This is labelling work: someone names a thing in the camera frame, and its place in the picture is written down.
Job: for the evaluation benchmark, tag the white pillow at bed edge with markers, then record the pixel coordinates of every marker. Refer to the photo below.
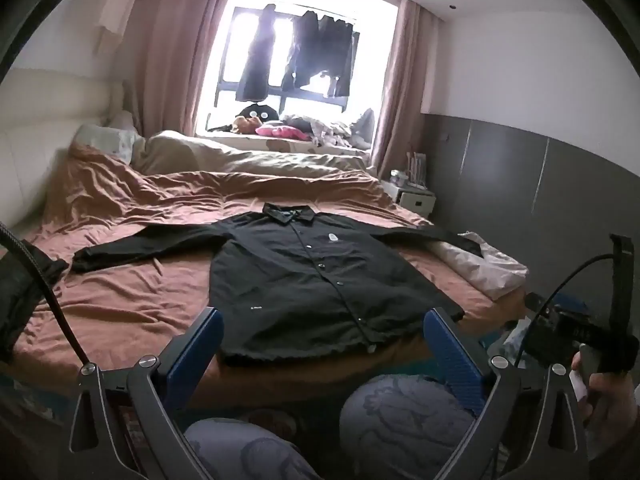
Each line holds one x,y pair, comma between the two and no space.
492,270

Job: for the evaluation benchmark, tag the black cloth at left edge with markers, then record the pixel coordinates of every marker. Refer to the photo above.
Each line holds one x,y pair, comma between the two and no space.
22,290

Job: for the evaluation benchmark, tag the person's right hand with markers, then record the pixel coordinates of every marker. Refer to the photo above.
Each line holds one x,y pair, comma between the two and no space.
615,400

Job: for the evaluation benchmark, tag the black plush toy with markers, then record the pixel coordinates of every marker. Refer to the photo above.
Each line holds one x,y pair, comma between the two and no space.
257,111

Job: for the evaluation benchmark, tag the cream padded headboard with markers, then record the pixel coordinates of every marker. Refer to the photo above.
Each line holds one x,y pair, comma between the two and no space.
45,130

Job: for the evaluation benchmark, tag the dark hanging garment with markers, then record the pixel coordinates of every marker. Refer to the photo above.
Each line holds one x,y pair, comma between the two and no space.
320,50
255,60

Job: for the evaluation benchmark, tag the brown teddy bear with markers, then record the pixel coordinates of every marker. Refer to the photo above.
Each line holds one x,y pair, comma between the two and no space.
246,124

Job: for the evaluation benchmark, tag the beige duvet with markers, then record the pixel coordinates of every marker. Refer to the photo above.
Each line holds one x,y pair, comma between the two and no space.
225,157

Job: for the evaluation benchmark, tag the black button-up shirt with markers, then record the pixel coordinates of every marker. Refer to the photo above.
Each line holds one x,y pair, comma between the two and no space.
300,285

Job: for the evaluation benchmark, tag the person's leg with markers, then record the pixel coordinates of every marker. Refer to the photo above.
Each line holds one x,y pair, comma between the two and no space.
250,452
400,420

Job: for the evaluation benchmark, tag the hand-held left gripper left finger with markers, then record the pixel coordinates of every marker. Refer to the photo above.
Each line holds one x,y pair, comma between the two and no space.
195,355

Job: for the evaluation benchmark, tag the person's left leg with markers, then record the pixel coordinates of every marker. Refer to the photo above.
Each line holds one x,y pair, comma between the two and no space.
250,452

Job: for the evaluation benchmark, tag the person's right leg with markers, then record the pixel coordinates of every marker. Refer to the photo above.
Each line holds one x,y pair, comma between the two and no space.
400,420

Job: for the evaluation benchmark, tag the patterned white pillow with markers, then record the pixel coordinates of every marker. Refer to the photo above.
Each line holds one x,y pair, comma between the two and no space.
107,142

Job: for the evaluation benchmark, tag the pile of grey clothing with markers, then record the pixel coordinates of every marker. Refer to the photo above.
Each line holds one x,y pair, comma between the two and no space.
335,127

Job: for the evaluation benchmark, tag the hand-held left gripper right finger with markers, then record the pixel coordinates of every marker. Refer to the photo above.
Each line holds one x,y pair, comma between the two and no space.
452,355

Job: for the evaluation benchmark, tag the white nightstand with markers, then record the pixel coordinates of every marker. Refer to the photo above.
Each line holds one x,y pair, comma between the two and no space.
415,200

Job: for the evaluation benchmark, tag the bed with brown sheet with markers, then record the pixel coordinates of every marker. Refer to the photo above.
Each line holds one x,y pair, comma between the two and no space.
150,310

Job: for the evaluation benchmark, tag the pink cushion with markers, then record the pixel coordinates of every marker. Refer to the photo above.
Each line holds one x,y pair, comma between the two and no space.
282,132

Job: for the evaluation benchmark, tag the pink curtain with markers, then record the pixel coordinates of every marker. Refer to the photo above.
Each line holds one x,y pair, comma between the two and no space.
400,90
170,45

